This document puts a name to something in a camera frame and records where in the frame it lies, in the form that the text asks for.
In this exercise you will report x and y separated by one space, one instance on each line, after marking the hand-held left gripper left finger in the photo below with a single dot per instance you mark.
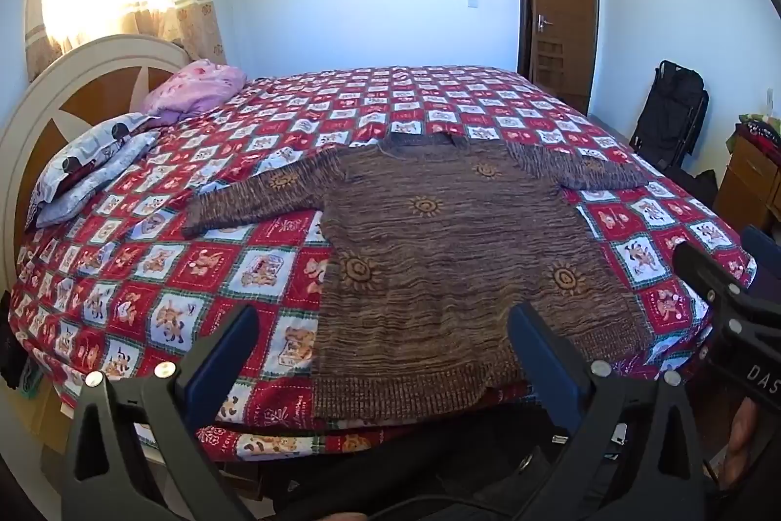
224 365

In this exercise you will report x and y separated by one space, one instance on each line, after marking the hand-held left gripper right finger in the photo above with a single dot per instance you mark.
544 365

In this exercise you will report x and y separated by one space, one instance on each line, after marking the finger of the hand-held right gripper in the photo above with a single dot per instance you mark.
708 274
762 252

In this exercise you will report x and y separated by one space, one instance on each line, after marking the brown knitted sweater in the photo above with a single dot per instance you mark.
439 277

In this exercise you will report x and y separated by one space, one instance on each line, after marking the pile of colourful clothes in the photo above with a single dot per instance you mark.
759 133

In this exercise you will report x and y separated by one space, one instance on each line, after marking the person's right hand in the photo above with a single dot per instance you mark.
747 441

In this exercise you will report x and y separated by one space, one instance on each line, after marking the wooden cabinet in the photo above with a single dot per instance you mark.
747 185

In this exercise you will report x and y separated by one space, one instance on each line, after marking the dark bag on floor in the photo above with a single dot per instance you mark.
698 185

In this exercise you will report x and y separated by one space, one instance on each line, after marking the red checked printed bedsheet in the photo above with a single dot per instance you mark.
152 277

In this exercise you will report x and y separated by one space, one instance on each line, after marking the person's dark clothed body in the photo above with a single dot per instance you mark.
415 466

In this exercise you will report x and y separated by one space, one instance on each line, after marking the black folded stroller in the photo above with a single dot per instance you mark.
668 112

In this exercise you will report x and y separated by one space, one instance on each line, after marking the black cloth beside bed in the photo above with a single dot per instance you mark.
15 344

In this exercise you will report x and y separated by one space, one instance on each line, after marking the grey patterned pillow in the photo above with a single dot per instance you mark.
91 155

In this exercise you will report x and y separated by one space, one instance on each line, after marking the pink crumpled blanket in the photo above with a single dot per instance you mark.
195 87

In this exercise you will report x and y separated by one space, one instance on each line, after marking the brown wooden door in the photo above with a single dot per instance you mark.
561 8

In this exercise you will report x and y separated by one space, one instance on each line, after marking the white and wooden headboard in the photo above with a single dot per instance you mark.
36 106

